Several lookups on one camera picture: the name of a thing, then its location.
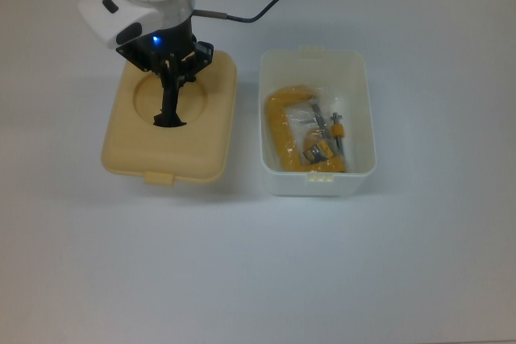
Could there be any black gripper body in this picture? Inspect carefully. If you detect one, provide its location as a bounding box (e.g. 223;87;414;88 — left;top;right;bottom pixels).
115;17;214;80

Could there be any black lid handle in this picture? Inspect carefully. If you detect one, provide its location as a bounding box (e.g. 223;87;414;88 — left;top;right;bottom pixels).
152;73;189;129

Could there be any tan plastic case lid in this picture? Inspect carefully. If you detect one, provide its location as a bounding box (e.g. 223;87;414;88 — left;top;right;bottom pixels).
100;50;238;186

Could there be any white plastic tool case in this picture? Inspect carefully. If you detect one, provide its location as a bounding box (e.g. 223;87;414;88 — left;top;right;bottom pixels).
259;44;378;198

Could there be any yellow C-clamp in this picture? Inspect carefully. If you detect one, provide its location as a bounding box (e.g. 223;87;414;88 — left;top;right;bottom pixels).
264;85;350;174

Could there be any clear plastic bag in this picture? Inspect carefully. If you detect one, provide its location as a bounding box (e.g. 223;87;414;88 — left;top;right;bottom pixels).
261;81;356;176

